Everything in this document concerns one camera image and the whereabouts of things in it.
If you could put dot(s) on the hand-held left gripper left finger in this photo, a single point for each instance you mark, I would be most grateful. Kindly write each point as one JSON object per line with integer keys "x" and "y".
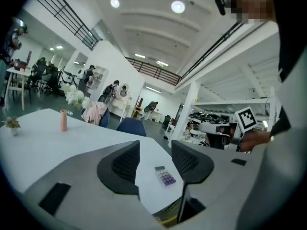
{"x": 108, "y": 174}

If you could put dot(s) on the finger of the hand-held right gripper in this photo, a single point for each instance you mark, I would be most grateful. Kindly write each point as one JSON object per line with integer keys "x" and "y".
{"x": 213, "y": 128}

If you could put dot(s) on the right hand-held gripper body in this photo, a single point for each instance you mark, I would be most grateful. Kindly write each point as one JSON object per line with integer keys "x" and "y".
{"x": 245, "y": 118}

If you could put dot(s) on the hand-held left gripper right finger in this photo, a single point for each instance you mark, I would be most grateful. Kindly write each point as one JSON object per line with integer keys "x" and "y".
{"x": 201, "y": 169}

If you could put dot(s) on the white calculator with purple keys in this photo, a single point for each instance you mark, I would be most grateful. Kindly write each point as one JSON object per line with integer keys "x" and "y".
{"x": 165, "y": 177}

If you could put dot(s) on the person's right forearm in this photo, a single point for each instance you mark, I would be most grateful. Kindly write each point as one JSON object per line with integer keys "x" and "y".
{"x": 254, "y": 140}

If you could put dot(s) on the row of black white helmets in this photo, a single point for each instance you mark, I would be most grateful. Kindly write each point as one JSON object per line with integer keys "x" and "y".
{"x": 208, "y": 117}

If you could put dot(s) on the white shelf rack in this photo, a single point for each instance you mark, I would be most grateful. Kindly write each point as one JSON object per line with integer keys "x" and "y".
{"x": 230, "y": 103}

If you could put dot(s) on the black office chair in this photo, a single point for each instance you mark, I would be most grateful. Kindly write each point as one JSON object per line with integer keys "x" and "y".
{"x": 167, "y": 121}

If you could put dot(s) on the blue chair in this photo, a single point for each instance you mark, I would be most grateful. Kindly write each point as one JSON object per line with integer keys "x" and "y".
{"x": 131, "y": 127}
{"x": 105, "y": 117}

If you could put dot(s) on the person's black white top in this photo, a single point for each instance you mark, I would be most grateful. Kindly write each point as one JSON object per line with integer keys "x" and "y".
{"x": 292, "y": 92}

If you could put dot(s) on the small white desk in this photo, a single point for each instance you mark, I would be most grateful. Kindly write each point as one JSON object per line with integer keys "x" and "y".
{"x": 157, "y": 115}

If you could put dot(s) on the pink jacket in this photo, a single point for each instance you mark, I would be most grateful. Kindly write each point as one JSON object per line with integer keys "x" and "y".
{"x": 94, "y": 112}

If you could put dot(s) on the pink vase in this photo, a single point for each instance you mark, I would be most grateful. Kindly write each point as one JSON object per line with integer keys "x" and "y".
{"x": 64, "y": 121}

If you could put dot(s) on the wooden chair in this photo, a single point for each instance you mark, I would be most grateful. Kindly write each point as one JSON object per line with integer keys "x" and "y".
{"x": 138, "y": 108}

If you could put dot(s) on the white vanity table with mirror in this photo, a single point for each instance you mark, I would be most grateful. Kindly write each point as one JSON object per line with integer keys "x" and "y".
{"x": 123, "y": 99}

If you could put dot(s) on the black mezzanine railing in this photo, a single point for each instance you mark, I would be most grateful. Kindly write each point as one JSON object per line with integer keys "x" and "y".
{"x": 69, "y": 18}
{"x": 156, "y": 72}

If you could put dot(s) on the white flower bunch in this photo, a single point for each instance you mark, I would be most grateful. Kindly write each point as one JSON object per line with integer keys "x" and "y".
{"x": 75, "y": 96}

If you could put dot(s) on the small potted plant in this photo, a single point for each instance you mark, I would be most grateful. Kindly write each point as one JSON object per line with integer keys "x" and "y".
{"x": 13, "y": 126}

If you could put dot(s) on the group of black office chairs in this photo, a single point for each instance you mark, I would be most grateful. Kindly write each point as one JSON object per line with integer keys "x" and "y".
{"x": 46, "y": 78}

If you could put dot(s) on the person's head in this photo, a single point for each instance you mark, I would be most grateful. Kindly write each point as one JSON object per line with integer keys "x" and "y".
{"x": 251, "y": 1}

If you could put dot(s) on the round ceiling lamp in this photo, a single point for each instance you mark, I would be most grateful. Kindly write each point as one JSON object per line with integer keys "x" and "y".
{"x": 178, "y": 7}
{"x": 114, "y": 3}

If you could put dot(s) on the white side table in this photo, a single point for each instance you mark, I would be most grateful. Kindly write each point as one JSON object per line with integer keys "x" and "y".
{"x": 18, "y": 80}

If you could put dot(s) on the red box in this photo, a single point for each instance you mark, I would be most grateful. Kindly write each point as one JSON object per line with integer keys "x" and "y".
{"x": 19, "y": 65}

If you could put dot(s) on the black head-mounted camera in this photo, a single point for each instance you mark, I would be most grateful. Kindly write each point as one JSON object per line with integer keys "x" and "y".
{"x": 220, "y": 5}

